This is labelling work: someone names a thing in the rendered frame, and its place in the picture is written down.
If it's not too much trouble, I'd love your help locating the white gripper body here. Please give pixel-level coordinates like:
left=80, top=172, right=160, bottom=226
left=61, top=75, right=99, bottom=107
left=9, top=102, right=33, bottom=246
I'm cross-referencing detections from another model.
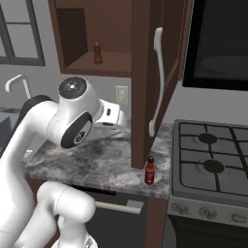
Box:
left=116, top=108, right=129, bottom=127

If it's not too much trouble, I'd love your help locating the brown cabinet door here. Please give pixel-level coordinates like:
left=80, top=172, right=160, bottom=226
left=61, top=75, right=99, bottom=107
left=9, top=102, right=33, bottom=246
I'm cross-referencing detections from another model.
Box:
left=130, top=0, right=195, bottom=171

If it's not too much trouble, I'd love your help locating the grey stove knob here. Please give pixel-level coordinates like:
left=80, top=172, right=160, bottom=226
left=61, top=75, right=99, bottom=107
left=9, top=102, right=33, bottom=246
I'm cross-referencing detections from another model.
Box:
left=198, top=205, right=218, bottom=221
left=172, top=201, right=190, bottom=216
left=230, top=211, right=248, bottom=226

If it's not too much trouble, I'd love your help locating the grey gas stove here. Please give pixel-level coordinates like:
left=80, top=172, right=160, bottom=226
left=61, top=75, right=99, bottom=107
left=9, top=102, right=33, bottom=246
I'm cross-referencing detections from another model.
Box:
left=167, top=118, right=248, bottom=248

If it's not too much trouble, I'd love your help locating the brown base cabinet panel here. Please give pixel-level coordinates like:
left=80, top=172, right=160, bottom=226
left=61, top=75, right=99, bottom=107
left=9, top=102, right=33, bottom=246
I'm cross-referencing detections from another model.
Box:
left=143, top=195, right=170, bottom=248

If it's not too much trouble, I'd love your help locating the red hot sauce bottle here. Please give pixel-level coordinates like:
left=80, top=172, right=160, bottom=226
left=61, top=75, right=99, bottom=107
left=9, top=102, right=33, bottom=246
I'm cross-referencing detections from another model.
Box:
left=143, top=155, right=157, bottom=186

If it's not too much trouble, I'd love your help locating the brown pepper mill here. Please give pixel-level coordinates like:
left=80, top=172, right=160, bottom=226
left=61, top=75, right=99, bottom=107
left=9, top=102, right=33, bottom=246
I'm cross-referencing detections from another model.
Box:
left=92, top=42, right=104, bottom=66

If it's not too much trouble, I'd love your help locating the black dishwasher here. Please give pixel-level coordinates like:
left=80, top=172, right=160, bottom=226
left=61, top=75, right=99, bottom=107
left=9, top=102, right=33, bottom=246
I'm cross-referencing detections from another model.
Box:
left=71, top=184, right=150, bottom=248

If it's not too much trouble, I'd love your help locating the silver sink tap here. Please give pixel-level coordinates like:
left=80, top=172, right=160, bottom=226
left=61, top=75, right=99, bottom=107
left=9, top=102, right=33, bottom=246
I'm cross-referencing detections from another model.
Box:
left=4, top=74, right=33, bottom=101

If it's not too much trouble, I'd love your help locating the grey sink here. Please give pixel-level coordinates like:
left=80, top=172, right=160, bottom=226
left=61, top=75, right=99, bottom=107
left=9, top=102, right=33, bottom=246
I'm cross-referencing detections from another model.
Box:
left=0, top=107, right=23, bottom=156

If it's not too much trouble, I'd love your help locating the black microwave oven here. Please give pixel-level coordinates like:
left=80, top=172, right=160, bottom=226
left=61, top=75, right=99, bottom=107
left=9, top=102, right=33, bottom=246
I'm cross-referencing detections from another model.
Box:
left=181, top=0, right=248, bottom=92

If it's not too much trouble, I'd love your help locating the grey framed window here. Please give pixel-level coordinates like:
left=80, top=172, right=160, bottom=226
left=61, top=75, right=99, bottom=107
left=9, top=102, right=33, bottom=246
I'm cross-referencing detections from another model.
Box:
left=0, top=0, right=47, bottom=68

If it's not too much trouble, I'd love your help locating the white wall switch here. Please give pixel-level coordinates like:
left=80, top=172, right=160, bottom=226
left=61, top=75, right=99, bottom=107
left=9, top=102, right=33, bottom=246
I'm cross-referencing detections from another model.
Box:
left=114, top=84, right=130, bottom=107

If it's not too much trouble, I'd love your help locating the white cabinet door handle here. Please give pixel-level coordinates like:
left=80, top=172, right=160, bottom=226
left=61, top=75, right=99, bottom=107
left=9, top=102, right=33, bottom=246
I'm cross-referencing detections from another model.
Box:
left=147, top=26, right=166, bottom=139

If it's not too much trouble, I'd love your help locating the silver dishwasher handle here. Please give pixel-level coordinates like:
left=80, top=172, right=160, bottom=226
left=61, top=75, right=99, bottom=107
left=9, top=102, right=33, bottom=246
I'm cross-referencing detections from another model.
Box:
left=94, top=200, right=145, bottom=215

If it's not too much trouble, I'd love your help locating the brown open wall cabinet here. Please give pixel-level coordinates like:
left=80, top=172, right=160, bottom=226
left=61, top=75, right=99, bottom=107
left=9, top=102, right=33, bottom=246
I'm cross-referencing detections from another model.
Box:
left=47, top=0, right=134, bottom=78

